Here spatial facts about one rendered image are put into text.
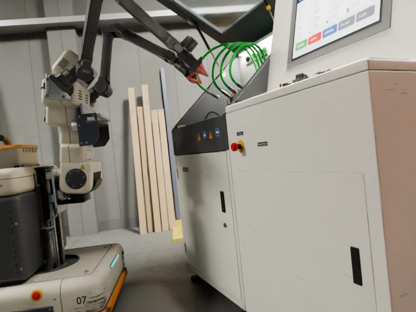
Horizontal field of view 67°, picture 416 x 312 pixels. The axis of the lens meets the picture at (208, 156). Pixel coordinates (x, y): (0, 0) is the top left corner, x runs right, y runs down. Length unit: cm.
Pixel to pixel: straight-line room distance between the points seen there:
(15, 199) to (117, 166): 225
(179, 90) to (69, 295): 273
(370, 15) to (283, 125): 44
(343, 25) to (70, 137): 135
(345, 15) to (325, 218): 71
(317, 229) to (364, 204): 20
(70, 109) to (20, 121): 240
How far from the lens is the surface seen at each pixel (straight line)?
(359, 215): 92
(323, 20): 138
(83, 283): 163
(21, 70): 424
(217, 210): 157
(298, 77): 119
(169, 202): 345
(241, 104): 128
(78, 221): 387
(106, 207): 389
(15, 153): 184
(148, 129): 354
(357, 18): 126
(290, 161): 107
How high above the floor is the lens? 80
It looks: 1 degrees down
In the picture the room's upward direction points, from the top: 6 degrees counter-clockwise
